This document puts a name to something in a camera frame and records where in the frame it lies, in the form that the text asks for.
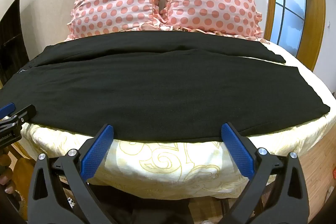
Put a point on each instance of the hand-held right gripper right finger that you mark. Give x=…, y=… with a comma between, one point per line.
x=237, y=150

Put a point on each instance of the dark flat panel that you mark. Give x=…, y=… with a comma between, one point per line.
x=11, y=43

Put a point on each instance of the cream patterned bed blanket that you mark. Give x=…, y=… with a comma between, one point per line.
x=157, y=161

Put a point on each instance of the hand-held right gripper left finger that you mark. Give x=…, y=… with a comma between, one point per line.
x=97, y=150

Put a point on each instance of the black pants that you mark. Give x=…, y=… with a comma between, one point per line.
x=157, y=82

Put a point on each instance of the person's left hand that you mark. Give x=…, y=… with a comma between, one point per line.
x=4, y=174

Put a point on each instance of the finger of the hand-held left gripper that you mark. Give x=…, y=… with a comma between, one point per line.
x=7, y=109
x=25, y=113

